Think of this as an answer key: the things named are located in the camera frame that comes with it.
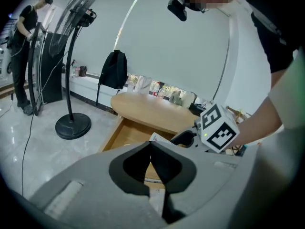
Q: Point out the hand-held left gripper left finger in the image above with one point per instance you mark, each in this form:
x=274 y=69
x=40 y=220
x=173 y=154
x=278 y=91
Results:
x=95 y=187

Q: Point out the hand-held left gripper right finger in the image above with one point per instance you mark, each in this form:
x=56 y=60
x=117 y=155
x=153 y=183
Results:
x=207 y=173

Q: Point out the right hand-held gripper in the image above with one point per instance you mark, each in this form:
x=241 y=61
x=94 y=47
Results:
x=219 y=128

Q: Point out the white remote control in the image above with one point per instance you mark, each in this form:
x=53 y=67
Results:
x=158 y=137

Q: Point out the person's right forearm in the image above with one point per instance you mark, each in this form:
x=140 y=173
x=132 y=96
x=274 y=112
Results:
x=257 y=123

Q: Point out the oval wooden table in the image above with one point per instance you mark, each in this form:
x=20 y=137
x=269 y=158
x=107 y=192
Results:
x=147 y=108

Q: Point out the black box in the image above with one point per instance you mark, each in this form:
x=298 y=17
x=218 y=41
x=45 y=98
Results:
x=195 y=108

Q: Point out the beige bag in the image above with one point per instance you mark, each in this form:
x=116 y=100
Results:
x=189 y=99

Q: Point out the wooden rack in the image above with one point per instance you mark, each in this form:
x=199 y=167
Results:
x=234 y=112

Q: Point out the red-capped bottle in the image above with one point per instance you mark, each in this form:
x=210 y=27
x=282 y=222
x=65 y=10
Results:
x=155 y=90

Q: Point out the white handbag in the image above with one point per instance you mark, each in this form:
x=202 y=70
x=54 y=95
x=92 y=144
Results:
x=143 y=85

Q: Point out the white cup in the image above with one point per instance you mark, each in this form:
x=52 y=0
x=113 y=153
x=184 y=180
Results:
x=130 y=87

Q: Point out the grey roller blind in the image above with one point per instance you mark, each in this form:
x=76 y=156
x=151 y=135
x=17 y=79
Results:
x=166 y=44

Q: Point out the black backpack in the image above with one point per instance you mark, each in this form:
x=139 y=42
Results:
x=114 y=70

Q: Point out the white window ledge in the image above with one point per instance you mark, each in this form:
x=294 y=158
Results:
x=81 y=85

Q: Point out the small dark bag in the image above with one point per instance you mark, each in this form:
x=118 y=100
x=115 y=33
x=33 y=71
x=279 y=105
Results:
x=83 y=71

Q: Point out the pink bottle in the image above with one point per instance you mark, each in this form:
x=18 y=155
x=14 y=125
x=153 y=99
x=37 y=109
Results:
x=77 y=72

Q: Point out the person's black shirt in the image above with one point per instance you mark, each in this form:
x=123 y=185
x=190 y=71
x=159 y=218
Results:
x=274 y=20

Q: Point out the black pedestal fan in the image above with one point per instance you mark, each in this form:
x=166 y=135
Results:
x=74 y=126

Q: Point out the black head camera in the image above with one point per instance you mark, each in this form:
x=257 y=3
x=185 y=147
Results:
x=177 y=8

